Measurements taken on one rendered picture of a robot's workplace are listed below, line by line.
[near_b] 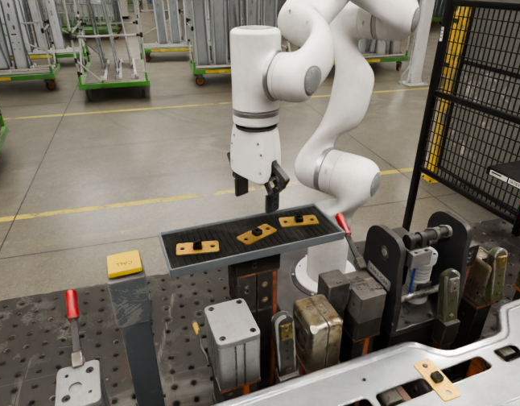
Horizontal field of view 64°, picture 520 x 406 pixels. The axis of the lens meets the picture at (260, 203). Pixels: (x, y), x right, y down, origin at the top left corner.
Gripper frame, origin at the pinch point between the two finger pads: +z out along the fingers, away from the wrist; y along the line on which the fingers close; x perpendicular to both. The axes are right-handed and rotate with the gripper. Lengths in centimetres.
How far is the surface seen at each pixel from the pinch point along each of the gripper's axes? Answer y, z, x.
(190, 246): -5.2, 8.4, -13.0
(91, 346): -41, 55, -28
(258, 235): 0.8, 8.4, -0.1
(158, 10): -823, 27, 439
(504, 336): 43, 24, 29
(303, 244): 8.7, 8.9, 5.0
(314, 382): 24.4, 24.8, -7.7
